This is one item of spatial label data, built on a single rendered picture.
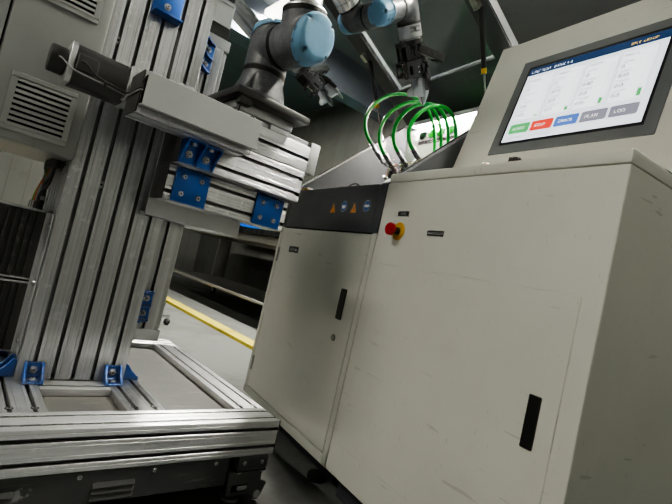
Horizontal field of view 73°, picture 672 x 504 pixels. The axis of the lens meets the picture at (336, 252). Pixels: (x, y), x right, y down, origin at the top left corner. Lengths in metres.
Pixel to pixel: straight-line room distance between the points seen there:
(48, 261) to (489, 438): 1.08
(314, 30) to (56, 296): 0.91
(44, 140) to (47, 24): 0.25
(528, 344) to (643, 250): 0.27
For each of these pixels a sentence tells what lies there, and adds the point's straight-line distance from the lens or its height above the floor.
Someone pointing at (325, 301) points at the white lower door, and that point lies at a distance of 1.57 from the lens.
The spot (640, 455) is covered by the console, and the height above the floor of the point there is 0.42.
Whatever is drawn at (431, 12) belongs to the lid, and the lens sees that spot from 2.00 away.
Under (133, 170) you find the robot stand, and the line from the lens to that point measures 1.33.
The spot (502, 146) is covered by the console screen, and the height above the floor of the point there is 1.13.
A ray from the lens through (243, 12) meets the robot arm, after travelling 1.92.
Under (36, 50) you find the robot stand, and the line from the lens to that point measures 1.28.
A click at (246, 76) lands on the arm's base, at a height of 1.10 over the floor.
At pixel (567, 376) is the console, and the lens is 0.95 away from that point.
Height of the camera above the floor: 0.64
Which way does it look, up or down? 3 degrees up
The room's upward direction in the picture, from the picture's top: 13 degrees clockwise
